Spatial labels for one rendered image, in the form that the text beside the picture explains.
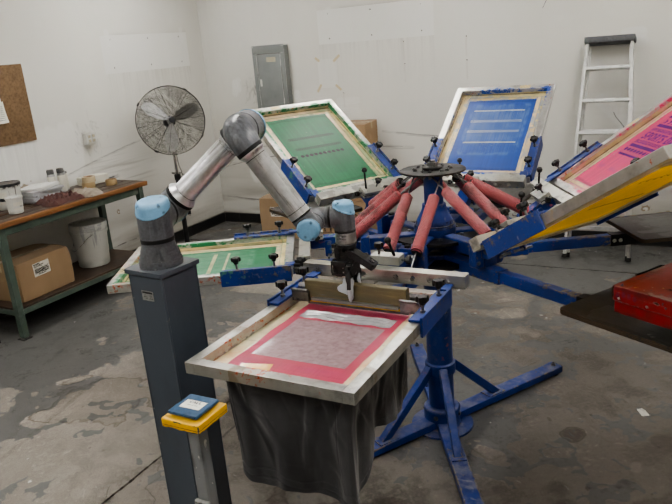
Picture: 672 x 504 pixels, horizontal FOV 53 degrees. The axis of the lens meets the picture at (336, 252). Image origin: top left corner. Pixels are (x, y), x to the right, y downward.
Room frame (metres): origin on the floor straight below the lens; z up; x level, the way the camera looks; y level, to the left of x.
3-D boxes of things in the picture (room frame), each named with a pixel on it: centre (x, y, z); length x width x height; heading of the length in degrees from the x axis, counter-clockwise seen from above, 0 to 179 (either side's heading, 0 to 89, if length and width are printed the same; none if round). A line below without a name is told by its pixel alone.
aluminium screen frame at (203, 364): (2.11, 0.05, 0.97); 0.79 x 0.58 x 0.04; 151
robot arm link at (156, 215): (2.28, 0.61, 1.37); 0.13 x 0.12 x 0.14; 171
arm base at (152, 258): (2.27, 0.61, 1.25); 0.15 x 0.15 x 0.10
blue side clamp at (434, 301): (2.18, -0.31, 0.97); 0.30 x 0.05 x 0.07; 151
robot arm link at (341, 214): (2.30, -0.04, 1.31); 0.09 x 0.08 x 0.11; 81
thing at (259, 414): (1.85, 0.19, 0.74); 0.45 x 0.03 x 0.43; 61
